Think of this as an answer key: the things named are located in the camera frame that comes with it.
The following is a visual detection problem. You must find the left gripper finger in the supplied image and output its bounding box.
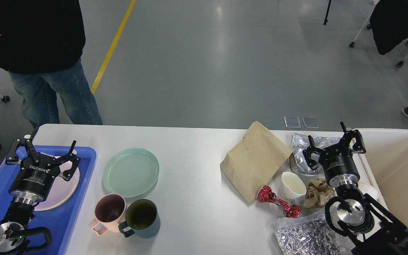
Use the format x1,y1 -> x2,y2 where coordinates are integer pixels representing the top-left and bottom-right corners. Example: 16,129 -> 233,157
47,140 -> 81,181
5,128 -> 41,167

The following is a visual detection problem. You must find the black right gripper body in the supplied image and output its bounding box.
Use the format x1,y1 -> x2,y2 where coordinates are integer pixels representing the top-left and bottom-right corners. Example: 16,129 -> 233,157
319,148 -> 360,187

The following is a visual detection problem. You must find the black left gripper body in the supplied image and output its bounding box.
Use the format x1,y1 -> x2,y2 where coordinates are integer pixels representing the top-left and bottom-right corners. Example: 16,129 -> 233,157
9,163 -> 61,203

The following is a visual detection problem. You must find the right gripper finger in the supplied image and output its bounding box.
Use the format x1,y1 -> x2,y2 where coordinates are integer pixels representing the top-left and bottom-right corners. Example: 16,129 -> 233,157
337,121 -> 366,155
302,135 -> 327,171

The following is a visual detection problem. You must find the pink mug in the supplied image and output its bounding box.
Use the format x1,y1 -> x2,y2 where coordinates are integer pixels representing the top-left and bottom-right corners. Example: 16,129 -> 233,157
89,193 -> 127,236

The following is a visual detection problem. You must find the light green plate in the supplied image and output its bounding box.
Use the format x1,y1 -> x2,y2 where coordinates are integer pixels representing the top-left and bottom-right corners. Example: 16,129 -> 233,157
102,148 -> 160,198

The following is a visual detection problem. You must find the dark teal mug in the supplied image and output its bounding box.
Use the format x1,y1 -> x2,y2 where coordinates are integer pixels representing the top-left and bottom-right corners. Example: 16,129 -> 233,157
118,199 -> 161,238

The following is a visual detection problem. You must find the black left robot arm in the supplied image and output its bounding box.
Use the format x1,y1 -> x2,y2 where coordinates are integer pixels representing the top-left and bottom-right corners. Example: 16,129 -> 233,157
0,129 -> 81,255

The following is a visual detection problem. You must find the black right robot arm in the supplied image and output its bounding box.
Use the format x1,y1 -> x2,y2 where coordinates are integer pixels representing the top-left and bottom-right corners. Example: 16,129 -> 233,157
302,122 -> 408,255

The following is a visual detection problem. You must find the pink plate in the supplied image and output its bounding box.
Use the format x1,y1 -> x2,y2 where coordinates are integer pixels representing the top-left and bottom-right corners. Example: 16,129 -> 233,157
35,168 -> 80,211

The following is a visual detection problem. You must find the crumpled brown paper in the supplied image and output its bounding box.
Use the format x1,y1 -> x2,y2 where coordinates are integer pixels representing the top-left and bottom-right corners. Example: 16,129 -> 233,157
303,178 -> 337,209

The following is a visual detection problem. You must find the white paper cup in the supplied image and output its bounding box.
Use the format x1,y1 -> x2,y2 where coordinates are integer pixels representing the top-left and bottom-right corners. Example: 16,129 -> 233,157
279,172 -> 307,200

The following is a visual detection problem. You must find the white lid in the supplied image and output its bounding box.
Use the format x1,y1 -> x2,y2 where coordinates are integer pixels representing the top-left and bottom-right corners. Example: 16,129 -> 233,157
357,182 -> 379,200

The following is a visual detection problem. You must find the beige plastic bin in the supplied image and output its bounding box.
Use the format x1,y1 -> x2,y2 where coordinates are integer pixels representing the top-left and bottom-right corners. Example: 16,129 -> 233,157
360,129 -> 408,227

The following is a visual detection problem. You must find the blue plastic tray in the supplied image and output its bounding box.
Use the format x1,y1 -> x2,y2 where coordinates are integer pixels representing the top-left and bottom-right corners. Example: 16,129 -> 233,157
0,147 -> 97,255

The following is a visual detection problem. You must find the red foil wrapper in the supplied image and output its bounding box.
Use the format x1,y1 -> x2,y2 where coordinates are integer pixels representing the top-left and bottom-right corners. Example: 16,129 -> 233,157
256,185 -> 302,218

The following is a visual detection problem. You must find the brown paper bag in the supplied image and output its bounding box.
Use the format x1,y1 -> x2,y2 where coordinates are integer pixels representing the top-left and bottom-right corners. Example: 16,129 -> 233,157
220,121 -> 293,204

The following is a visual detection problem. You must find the crumpled silver foil bag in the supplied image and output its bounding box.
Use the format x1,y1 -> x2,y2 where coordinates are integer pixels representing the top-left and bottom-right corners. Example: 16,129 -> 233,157
272,210 -> 354,255

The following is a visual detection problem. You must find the person in black and jeans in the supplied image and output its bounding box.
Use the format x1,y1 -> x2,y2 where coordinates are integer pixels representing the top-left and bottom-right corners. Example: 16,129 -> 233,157
0,0 -> 102,128

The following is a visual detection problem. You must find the black jacket on chair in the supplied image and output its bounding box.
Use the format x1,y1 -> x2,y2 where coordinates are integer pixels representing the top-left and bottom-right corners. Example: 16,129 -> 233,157
366,0 -> 408,55

